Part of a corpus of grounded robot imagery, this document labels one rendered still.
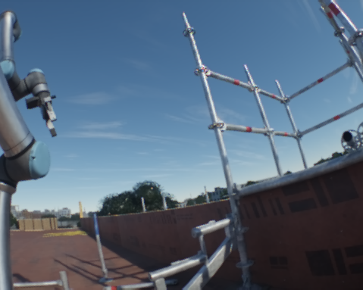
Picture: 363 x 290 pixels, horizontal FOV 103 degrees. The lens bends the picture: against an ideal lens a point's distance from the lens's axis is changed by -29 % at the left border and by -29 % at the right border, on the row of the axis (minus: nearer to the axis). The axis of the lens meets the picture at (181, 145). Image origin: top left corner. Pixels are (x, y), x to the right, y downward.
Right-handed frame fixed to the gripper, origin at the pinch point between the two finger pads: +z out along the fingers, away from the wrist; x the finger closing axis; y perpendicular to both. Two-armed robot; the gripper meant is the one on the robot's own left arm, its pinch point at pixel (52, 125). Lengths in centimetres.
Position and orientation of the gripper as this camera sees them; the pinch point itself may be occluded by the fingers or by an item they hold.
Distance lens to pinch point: 95.3
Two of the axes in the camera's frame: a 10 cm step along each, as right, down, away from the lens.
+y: 6.7, -3.5, 6.6
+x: -5.0, 4.4, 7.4
